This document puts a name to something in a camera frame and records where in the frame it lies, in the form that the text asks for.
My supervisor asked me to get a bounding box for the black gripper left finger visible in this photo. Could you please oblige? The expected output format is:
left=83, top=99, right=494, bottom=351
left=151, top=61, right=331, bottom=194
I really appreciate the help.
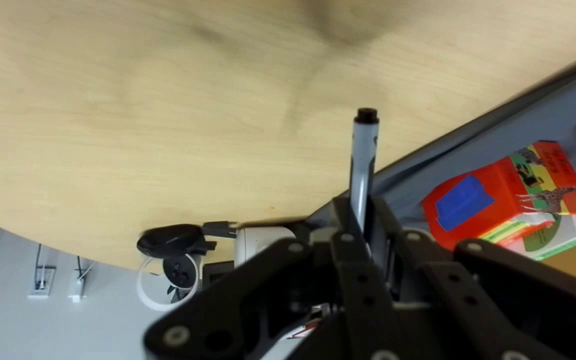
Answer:
left=332, top=195, right=368, bottom=311

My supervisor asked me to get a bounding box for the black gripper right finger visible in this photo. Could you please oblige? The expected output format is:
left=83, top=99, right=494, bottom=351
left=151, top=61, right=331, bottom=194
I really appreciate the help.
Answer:
left=370, top=195, right=422, bottom=310

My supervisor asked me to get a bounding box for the black marker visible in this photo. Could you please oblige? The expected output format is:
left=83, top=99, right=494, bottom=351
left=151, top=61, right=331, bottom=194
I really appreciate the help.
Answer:
left=351, top=108, right=380, bottom=229

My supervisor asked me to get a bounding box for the white VR headset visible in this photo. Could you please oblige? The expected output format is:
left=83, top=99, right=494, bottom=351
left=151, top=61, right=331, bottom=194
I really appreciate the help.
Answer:
left=200, top=220, right=317, bottom=267

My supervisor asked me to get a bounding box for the red cardboard box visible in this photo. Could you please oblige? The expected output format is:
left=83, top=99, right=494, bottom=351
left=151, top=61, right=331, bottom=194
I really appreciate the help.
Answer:
left=422, top=140, right=576, bottom=259

